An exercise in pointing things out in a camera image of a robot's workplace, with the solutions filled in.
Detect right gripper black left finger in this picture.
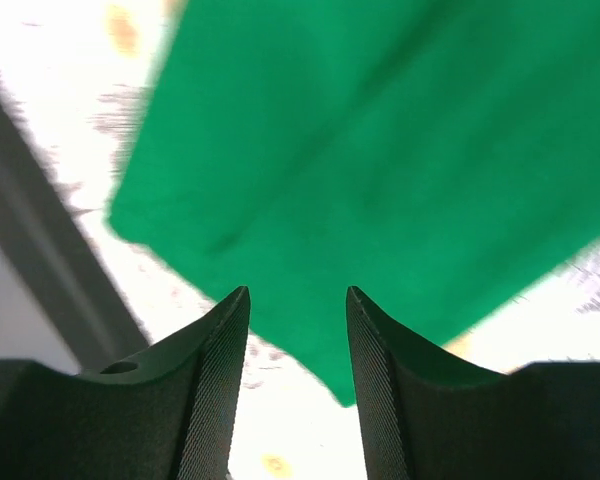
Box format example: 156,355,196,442
0,287,250,479

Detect aluminium frame rail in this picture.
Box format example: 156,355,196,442
0,102,148,373

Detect green t shirt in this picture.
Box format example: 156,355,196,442
109,1,600,406

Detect floral table mat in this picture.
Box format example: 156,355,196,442
0,1,600,479

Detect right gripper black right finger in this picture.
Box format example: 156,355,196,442
346,287,600,479

